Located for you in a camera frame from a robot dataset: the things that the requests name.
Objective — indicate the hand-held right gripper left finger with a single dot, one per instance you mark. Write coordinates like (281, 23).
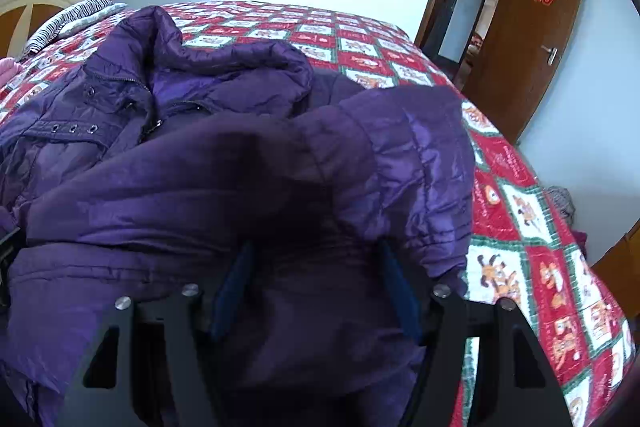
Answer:
(235, 292)

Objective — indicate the red printed patchwork bedspread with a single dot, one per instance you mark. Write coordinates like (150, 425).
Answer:
(505, 207)

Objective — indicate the brown wooden furniture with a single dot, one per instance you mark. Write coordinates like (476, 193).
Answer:
(617, 262)

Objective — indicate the purple quilted jacket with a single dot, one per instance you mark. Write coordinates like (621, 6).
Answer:
(210, 167)

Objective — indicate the brown wooden door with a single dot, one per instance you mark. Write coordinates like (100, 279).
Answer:
(520, 57)

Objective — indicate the grey striped pillow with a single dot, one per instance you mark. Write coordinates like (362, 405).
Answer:
(70, 19)

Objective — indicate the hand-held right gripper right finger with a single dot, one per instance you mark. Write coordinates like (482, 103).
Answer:
(402, 292)

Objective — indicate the grey cloth pile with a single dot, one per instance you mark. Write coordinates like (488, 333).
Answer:
(561, 204)

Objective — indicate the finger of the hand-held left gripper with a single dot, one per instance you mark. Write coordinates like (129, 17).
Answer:
(7, 257)

